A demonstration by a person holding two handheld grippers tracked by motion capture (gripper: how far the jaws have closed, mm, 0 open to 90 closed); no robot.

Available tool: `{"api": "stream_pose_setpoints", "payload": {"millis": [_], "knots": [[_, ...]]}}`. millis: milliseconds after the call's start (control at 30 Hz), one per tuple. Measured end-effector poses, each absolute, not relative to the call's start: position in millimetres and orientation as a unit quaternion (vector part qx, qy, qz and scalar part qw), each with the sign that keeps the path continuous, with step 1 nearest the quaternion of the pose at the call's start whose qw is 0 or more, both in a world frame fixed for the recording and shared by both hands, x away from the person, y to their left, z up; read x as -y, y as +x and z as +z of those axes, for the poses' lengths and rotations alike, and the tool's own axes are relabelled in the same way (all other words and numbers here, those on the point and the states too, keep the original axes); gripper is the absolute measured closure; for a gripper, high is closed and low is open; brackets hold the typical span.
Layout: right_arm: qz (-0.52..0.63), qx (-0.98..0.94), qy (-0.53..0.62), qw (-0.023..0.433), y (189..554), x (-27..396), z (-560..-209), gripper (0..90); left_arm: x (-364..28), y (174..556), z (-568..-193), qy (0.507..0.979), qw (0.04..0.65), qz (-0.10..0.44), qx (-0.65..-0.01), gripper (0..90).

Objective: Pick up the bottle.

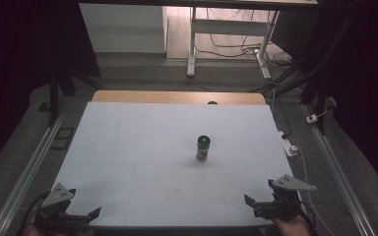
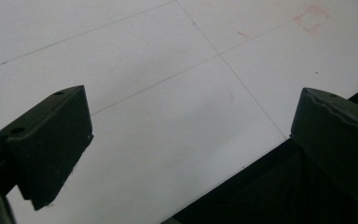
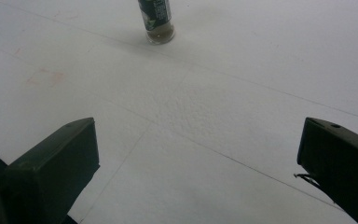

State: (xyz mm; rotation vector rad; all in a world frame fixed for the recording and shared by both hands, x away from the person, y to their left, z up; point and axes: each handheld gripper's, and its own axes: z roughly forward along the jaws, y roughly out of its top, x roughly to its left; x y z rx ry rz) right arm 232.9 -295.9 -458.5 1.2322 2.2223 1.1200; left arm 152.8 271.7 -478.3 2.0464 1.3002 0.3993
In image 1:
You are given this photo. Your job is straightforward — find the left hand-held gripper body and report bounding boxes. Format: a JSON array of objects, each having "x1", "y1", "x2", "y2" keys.
[{"x1": 33, "y1": 182, "x2": 92, "y2": 234}]

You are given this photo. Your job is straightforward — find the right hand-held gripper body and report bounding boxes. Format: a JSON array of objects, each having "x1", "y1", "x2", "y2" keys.
[{"x1": 253, "y1": 174, "x2": 318, "y2": 221}]

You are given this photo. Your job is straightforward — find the dark spice jar green lid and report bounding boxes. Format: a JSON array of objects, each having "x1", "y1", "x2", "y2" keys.
[{"x1": 195, "y1": 135, "x2": 212, "y2": 162}]

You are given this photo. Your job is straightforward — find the person's right hand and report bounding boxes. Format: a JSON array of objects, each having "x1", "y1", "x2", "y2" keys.
[{"x1": 271, "y1": 213, "x2": 313, "y2": 236}]

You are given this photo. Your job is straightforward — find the person's left hand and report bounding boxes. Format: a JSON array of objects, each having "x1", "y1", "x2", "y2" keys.
[{"x1": 21, "y1": 222, "x2": 58, "y2": 236}]

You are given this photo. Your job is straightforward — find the white power strip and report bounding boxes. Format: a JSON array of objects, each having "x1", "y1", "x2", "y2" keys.
[{"x1": 277, "y1": 130, "x2": 299, "y2": 158}]

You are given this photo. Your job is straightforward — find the white table cover sheet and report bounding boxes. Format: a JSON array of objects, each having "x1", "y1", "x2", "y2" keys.
[{"x1": 52, "y1": 100, "x2": 299, "y2": 228}]

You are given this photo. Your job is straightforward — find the black metal stand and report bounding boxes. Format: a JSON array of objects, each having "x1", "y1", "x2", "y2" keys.
[
  {"x1": 37, "y1": 65, "x2": 104, "y2": 128},
  {"x1": 269, "y1": 13, "x2": 358, "y2": 136}
]

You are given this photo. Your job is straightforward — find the wooden table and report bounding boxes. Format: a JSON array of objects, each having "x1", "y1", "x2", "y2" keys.
[{"x1": 92, "y1": 89, "x2": 268, "y2": 106}]

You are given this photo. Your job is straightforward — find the white cabinet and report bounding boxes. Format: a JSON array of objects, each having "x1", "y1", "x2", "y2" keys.
[{"x1": 79, "y1": 3, "x2": 168, "y2": 54}]

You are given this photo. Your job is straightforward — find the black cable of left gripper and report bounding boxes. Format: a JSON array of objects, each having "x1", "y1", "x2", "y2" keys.
[{"x1": 19, "y1": 191, "x2": 52, "y2": 236}]

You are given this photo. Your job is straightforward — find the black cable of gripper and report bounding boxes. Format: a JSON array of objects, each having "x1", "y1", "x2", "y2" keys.
[
  {"x1": 296, "y1": 209, "x2": 320, "y2": 236},
  {"x1": 19, "y1": 191, "x2": 52, "y2": 236}
]

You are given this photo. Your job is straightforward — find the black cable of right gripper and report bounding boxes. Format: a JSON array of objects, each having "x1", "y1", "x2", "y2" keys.
[{"x1": 296, "y1": 209, "x2": 320, "y2": 236}]

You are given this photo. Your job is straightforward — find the white cable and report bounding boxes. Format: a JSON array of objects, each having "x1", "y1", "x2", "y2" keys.
[{"x1": 294, "y1": 145, "x2": 337, "y2": 236}]

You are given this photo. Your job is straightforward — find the aluminium floor rail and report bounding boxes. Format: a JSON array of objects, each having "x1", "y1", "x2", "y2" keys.
[
  {"x1": 300, "y1": 103, "x2": 378, "y2": 236},
  {"x1": 0, "y1": 99, "x2": 73, "y2": 236}
]

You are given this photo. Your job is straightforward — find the black floor frame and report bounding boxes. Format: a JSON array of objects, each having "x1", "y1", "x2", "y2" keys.
[{"x1": 50, "y1": 127, "x2": 77, "y2": 151}]

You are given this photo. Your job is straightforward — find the tangle of floor cables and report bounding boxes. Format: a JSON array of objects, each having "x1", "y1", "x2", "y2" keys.
[{"x1": 195, "y1": 8, "x2": 306, "y2": 94}]

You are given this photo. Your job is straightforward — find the white desk frame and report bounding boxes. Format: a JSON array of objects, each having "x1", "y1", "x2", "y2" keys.
[{"x1": 186, "y1": 6, "x2": 281, "y2": 80}]

